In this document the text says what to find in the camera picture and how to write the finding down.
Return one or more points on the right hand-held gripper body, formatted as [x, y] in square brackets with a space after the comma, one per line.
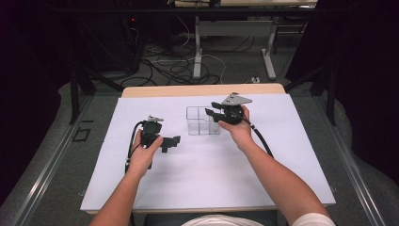
[233, 113]

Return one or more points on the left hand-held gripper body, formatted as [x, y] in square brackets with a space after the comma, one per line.
[151, 130]

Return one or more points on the clear plastic organizer box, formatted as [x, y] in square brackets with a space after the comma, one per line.
[200, 125]

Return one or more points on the person's right hand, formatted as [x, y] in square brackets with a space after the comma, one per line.
[240, 132]

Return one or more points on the person's left hand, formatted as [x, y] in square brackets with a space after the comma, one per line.
[142, 160]

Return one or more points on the wooden table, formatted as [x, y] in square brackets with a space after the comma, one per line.
[204, 90]

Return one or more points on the white power plug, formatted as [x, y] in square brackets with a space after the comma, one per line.
[255, 79]

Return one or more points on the white table sheet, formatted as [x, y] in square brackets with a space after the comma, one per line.
[204, 175]

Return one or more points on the white-legged desk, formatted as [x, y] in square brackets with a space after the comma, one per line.
[198, 47]

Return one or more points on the black metal stand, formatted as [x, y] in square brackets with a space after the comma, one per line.
[327, 91]
[75, 94]

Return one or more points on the black computer tower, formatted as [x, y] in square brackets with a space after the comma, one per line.
[130, 40]

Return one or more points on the person's white shirt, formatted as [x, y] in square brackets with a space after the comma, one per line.
[221, 221]

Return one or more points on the metal floor rail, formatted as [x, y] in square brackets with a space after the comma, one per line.
[356, 179]
[47, 171]

